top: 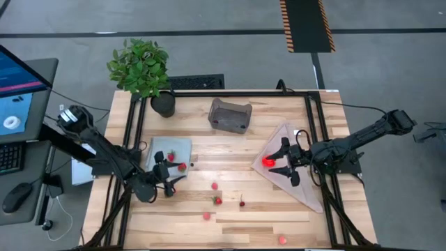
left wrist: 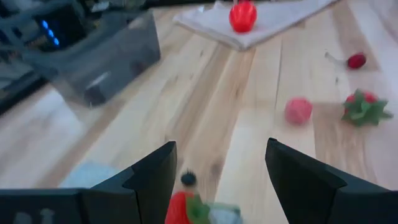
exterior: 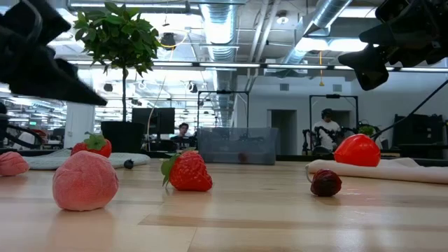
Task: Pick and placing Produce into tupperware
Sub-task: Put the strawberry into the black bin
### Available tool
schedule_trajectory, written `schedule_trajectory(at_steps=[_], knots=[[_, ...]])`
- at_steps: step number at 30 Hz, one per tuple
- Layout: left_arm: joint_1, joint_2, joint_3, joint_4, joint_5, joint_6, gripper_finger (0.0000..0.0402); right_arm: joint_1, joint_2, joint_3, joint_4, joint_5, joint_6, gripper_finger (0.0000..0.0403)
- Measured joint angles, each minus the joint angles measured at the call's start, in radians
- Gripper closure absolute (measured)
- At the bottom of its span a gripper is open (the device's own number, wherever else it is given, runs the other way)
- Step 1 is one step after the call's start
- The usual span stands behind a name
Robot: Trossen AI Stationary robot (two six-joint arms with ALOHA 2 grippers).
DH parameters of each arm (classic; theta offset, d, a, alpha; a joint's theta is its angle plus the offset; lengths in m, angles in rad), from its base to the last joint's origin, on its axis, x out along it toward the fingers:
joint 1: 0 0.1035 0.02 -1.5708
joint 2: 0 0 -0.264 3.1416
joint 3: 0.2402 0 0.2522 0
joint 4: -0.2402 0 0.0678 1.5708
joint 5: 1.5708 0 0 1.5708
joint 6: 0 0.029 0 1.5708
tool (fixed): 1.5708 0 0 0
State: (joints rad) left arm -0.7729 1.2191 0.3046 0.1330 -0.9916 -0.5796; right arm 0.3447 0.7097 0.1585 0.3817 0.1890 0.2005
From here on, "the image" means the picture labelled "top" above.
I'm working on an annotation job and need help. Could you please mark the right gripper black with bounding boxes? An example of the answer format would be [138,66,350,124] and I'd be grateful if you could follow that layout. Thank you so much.
[266,137,314,188]

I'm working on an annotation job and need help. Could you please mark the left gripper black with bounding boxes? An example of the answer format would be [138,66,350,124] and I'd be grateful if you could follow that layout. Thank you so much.
[152,151,187,198]

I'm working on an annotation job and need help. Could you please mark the red bell pepper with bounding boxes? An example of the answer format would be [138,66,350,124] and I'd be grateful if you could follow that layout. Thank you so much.
[261,154,277,169]

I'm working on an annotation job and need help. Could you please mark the clear grey plastic tupperware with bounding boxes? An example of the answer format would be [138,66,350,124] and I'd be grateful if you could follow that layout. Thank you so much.
[208,97,253,135]

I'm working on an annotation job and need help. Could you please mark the grey cloth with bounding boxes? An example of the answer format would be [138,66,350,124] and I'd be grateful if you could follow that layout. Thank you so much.
[144,136,193,178]

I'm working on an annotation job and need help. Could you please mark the pink cloth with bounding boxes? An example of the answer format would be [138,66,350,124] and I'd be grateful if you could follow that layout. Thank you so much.
[249,121,324,214]

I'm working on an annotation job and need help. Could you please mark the white box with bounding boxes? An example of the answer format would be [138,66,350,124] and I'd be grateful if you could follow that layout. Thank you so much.
[71,143,95,186]

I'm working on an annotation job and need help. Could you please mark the black keyboard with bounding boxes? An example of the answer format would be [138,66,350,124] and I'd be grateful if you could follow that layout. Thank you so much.
[0,142,25,176]
[168,73,226,91]

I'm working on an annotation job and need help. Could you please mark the green potted plant black pot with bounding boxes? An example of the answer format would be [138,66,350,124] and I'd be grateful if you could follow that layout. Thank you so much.
[106,37,177,119]

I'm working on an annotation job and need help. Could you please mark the black power adapter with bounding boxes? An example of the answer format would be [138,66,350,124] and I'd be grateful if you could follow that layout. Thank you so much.
[43,173,64,198]

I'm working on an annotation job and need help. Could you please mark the grey desk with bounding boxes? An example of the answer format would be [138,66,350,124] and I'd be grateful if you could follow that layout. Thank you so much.
[0,57,60,227]

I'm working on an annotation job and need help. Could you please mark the black computer mouse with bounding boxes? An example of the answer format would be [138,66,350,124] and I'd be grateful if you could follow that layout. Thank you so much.
[1,181,34,214]

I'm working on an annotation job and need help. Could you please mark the computer monitor blue screen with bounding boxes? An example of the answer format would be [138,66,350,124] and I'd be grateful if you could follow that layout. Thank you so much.
[0,44,54,137]

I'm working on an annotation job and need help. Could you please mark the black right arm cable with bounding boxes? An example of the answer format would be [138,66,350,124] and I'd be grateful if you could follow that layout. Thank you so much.
[276,79,388,118]

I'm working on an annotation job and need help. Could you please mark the black aluminium table frame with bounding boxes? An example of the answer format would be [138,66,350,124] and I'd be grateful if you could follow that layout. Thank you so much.
[82,89,377,251]

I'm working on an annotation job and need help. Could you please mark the white cable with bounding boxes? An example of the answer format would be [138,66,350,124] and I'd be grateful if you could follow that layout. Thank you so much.
[46,195,74,242]

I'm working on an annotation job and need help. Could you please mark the thin black cable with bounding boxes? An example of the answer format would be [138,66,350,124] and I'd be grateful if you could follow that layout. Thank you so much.
[48,88,111,113]

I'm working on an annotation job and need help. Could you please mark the black cable ramp orange stripes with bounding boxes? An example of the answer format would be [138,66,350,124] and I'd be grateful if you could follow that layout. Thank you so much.
[279,0,337,54]

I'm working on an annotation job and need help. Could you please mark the black stand with cables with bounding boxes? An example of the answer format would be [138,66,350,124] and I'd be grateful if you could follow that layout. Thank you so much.
[413,120,446,144]

